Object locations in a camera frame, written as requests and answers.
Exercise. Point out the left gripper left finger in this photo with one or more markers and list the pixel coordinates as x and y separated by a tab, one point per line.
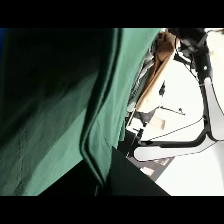
78	181

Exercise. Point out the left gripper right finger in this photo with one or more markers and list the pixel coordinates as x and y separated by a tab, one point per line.
128	180

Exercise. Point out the green T-shirt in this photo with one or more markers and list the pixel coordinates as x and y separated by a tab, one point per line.
56	133

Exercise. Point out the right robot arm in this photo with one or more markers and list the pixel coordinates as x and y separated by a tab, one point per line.
213	110

